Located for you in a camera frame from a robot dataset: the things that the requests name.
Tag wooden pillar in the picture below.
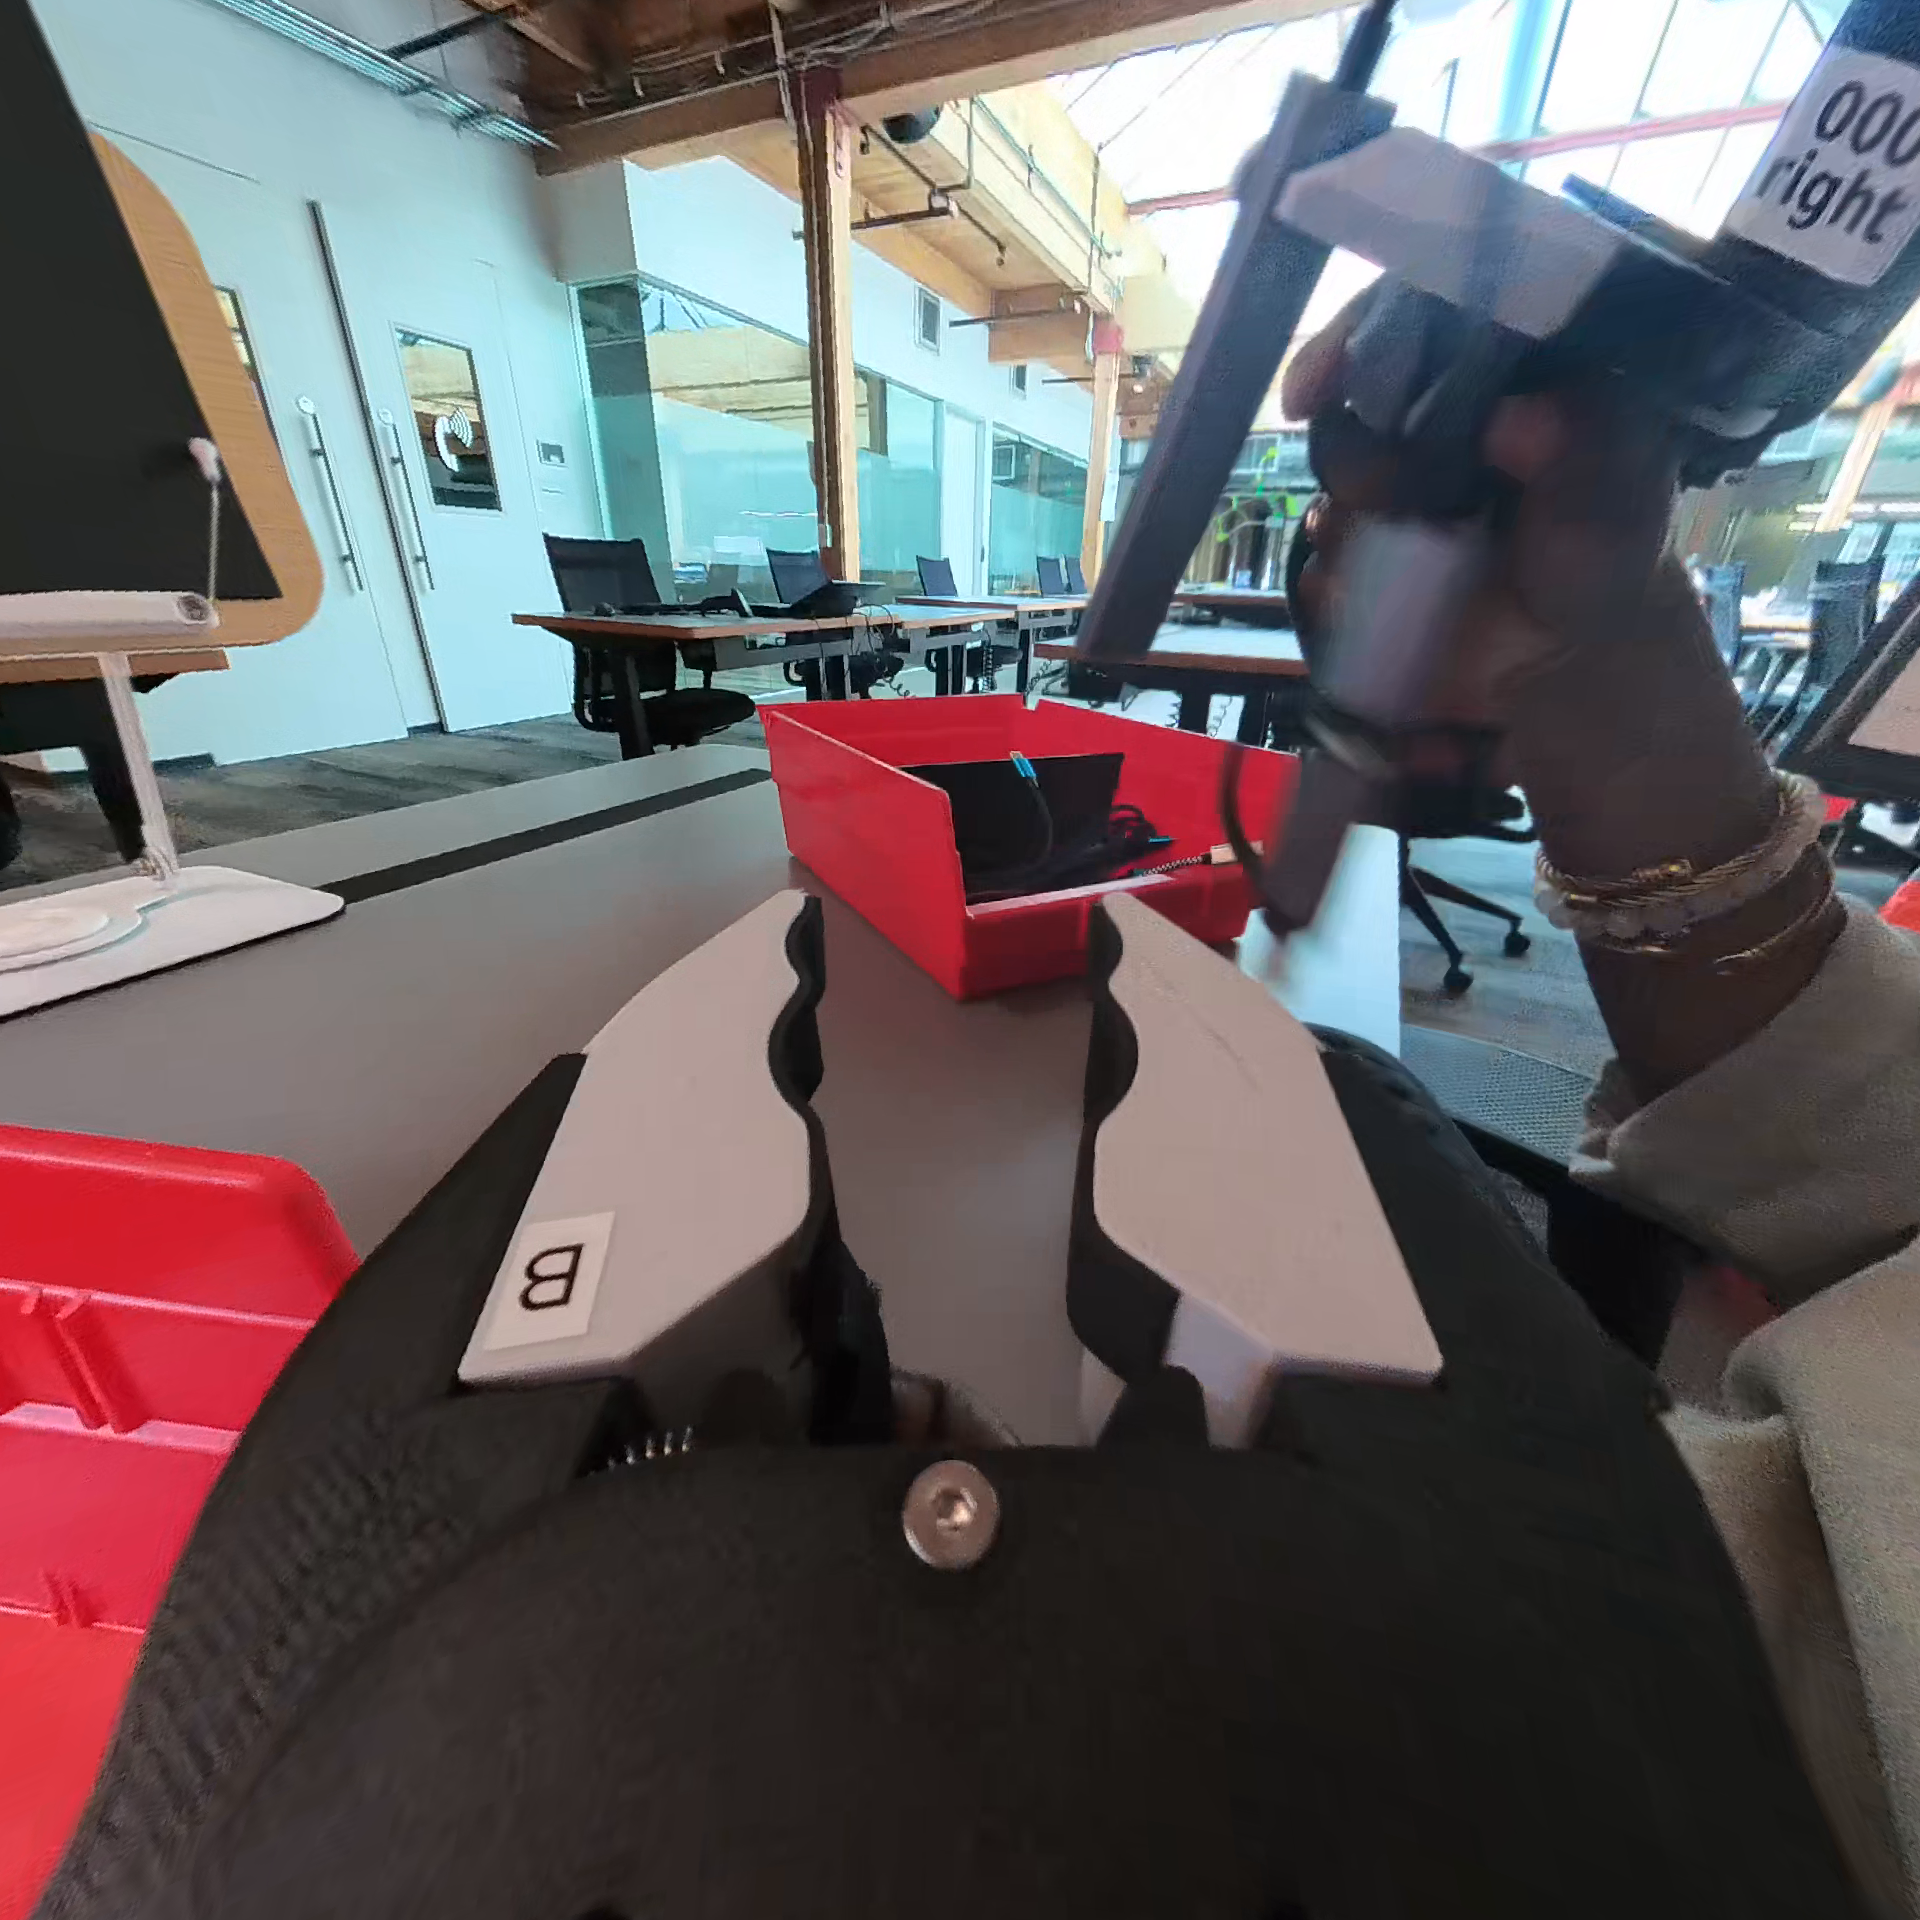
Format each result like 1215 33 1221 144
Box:
1083 315 1126 549
800 67 866 589

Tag person's grey sweater torso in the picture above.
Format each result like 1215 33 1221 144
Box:
1656 1275 1920 1920

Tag blue braided cable teal plugs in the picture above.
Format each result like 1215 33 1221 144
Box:
1008 748 1192 893

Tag door window with logo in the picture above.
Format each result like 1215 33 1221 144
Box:
398 329 504 515

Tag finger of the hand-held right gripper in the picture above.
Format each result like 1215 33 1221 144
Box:
1270 123 1630 346

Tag long metal door handle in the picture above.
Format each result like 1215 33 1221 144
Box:
304 402 360 592
382 406 435 594

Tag black bin divider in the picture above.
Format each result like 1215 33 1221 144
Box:
899 749 1126 905

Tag wood top office desk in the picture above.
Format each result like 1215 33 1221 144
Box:
1031 622 1314 736
512 597 1051 760

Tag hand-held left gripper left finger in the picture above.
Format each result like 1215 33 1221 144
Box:
457 890 903 1442

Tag wood-framed black screen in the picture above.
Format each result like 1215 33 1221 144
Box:
0 0 325 650

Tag thin white cord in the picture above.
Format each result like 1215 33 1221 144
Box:
186 435 231 606

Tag person's right forearm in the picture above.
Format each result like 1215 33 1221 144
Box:
1528 772 1920 1292

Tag white stand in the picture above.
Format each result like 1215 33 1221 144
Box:
0 589 347 1022

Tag gold bracelet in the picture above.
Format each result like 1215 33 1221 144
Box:
1574 854 1843 963

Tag red plastic bin with divider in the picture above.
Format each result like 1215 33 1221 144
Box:
759 693 1304 1001

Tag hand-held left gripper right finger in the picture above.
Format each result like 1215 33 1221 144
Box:
1067 893 1445 1446

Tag person's right hand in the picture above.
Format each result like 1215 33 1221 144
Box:
1281 292 1790 873

